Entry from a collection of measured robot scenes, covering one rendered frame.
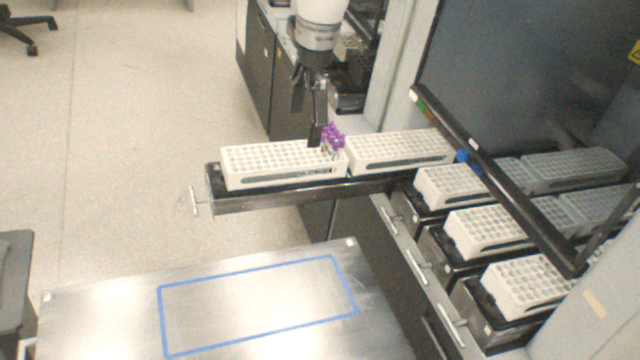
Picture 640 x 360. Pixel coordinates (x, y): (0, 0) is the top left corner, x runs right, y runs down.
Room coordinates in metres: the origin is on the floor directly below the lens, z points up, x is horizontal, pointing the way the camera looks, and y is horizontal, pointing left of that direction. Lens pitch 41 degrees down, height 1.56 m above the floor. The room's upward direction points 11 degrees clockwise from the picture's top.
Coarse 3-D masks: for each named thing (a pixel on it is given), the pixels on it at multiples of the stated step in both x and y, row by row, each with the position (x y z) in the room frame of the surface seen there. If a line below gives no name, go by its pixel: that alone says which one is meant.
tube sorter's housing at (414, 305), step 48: (432, 0) 1.15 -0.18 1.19; (384, 240) 0.90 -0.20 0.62; (624, 240) 0.55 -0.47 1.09; (384, 288) 0.84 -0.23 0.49; (432, 288) 0.70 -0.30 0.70; (576, 288) 0.56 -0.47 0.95; (624, 288) 0.51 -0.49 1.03; (432, 336) 0.63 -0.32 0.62; (576, 336) 0.51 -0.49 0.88; (624, 336) 0.47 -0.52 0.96
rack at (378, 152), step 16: (432, 128) 1.12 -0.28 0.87; (352, 144) 0.98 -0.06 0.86; (368, 144) 0.99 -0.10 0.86; (384, 144) 1.01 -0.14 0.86; (400, 144) 1.02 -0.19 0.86; (416, 144) 1.03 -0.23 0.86; (432, 144) 1.05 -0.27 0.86; (448, 144) 1.06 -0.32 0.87; (352, 160) 0.93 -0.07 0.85; (368, 160) 0.93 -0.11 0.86; (384, 160) 0.95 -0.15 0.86; (400, 160) 1.03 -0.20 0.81; (416, 160) 1.02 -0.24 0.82; (432, 160) 1.03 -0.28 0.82; (448, 160) 1.04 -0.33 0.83
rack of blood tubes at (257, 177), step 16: (272, 144) 0.92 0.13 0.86; (288, 144) 0.94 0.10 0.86; (304, 144) 0.95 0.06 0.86; (224, 160) 0.82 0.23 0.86; (240, 160) 0.85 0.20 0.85; (256, 160) 0.85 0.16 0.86; (272, 160) 0.86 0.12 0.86; (288, 160) 0.88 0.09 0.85; (304, 160) 0.88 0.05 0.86; (320, 160) 0.89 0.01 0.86; (336, 160) 0.90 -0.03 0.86; (224, 176) 0.81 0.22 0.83; (240, 176) 0.79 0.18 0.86; (256, 176) 0.85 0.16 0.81; (272, 176) 0.86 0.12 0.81; (288, 176) 0.87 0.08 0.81; (304, 176) 0.87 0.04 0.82; (320, 176) 0.88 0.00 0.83; (336, 176) 0.89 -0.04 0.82
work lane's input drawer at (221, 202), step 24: (216, 168) 0.84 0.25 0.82; (192, 192) 0.81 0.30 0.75; (216, 192) 0.76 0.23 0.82; (240, 192) 0.78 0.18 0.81; (264, 192) 0.81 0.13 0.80; (288, 192) 0.82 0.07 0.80; (312, 192) 0.85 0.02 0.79; (336, 192) 0.88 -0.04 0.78; (360, 192) 0.91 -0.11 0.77; (384, 192) 0.94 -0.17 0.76
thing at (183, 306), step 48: (336, 240) 0.68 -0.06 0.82; (96, 288) 0.47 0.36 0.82; (144, 288) 0.48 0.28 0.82; (192, 288) 0.50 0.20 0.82; (240, 288) 0.52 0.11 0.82; (288, 288) 0.54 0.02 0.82; (336, 288) 0.56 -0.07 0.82; (48, 336) 0.36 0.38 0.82; (96, 336) 0.38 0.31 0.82; (144, 336) 0.39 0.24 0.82; (192, 336) 0.41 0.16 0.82; (240, 336) 0.42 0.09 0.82; (288, 336) 0.44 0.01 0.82; (336, 336) 0.46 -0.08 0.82; (384, 336) 0.48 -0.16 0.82
